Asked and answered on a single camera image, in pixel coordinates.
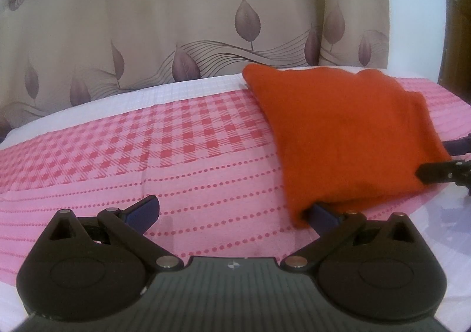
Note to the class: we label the brown wooden door frame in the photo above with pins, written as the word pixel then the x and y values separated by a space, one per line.
pixel 458 22

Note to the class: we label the pink checked blanket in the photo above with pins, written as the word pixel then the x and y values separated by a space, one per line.
pixel 147 155

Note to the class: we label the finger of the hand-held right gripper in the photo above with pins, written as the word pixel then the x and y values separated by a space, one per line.
pixel 459 146
pixel 441 171

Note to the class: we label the beige leaf-print curtain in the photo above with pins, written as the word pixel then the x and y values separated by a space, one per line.
pixel 165 15

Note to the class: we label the orange knit garment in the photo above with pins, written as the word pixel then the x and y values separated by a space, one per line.
pixel 342 125

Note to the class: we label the pink checkered bed sheet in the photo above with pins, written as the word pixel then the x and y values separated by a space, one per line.
pixel 176 90

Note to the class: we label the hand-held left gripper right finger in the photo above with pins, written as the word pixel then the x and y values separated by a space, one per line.
pixel 325 217

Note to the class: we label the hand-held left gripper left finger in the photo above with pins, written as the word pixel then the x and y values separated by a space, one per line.
pixel 144 212

